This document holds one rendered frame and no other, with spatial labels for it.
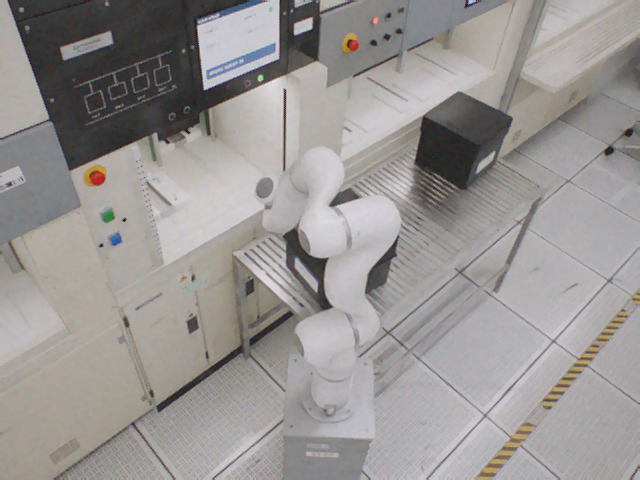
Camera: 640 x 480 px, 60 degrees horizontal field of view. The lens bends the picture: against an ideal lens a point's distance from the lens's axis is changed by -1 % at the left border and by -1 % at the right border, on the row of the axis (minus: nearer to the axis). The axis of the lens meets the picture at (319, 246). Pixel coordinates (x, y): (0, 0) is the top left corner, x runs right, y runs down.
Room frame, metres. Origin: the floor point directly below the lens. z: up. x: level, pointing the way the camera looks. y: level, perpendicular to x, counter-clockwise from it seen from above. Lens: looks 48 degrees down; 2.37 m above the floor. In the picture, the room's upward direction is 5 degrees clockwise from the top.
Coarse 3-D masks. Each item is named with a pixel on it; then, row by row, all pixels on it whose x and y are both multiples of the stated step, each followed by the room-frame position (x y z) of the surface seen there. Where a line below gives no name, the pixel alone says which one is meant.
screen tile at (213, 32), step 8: (216, 24) 1.43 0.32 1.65; (224, 24) 1.45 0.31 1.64; (208, 32) 1.41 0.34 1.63; (216, 32) 1.43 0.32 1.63; (224, 32) 1.45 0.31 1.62; (232, 32) 1.47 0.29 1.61; (208, 40) 1.41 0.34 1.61; (232, 40) 1.47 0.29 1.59; (216, 48) 1.43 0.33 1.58; (224, 48) 1.45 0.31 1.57; (232, 48) 1.47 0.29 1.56; (208, 56) 1.41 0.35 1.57; (216, 56) 1.43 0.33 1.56; (224, 56) 1.45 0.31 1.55; (208, 64) 1.40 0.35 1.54
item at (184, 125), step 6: (198, 114) 1.95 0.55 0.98; (186, 120) 1.91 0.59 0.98; (192, 120) 1.93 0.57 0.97; (198, 120) 1.95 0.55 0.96; (174, 126) 1.86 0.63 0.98; (180, 126) 1.88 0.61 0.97; (186, 126) 1.90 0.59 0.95; (192, 126) 1.92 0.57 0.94; (162, 132) 1.82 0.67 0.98; (168, 132) 1.84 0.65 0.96; (174, 132) 1.86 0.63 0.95; (186, 132) 1.92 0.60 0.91; (162, 138) 1.82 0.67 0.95
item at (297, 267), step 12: (288, 252) 1.34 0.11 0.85; (288, 264) 1.34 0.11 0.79; (300, 264) 1.28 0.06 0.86; (384, 264) 1.29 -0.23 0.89; (300, 276) 1.28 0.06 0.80; (312, 276) 1.22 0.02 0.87; (372, 276) 1.26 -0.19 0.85; (384, 276) 1.30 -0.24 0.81; (312, 288) 1.22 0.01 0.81; (372, 288) 1.27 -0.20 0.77; (324, 300) 1.16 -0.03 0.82
